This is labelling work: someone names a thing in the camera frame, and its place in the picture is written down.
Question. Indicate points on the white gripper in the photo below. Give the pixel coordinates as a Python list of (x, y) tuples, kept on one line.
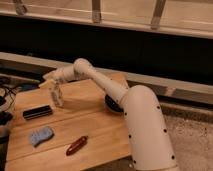
[(58, 75)]

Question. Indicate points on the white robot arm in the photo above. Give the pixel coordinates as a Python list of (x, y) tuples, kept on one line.
[(151, 147)]

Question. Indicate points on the black rectangular case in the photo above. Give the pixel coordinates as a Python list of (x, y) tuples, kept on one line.
[(37, 112)]

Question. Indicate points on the blue cloth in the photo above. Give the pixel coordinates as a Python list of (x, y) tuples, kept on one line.
[(39, 136)]

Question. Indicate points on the black round object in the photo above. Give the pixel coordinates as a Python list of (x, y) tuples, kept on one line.
[(111, 104)]

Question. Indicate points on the dark red oblong object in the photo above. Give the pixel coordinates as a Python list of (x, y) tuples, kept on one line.
[(76, 145)]

